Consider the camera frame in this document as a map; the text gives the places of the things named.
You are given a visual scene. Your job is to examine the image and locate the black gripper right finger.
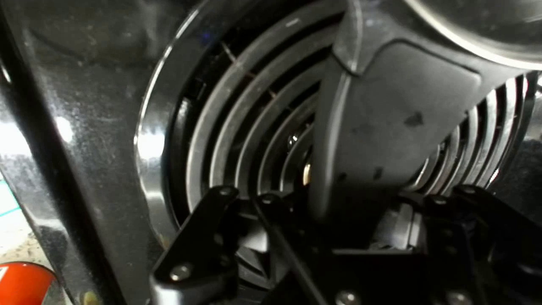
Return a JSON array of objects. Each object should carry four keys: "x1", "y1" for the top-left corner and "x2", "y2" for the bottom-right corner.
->
[{"x1": 422, "y1": 191, "x2": 481, "y2": 305}]

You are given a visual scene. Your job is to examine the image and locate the black electric stove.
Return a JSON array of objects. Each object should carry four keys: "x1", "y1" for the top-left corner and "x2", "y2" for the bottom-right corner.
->
[{"x1": 0, "y1": 0, "x2": 542, "y2": 305}]

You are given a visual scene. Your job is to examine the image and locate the small burner coil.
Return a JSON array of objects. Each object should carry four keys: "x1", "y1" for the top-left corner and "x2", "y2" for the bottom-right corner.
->
[{"x1": 134, "y1": 0, "x2": 542, "y2": 226}]

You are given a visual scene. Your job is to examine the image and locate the orange sauce bottle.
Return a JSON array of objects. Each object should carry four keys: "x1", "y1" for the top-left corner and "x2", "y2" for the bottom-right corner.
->
[{"x1": 0, "y1": 260, "x2": 58, "y2": 305}]

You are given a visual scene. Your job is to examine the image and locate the glass frying pan lid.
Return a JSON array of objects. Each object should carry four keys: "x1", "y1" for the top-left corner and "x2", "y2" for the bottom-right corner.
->
[{"x1": 403, "y1": 0, "x2": 542, "y2": 72}]

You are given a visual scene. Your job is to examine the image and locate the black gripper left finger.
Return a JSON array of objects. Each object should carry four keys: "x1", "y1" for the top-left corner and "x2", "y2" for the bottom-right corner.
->
[{"x1": 149, "y1": 184, "x2": 242, "y2": 305}]

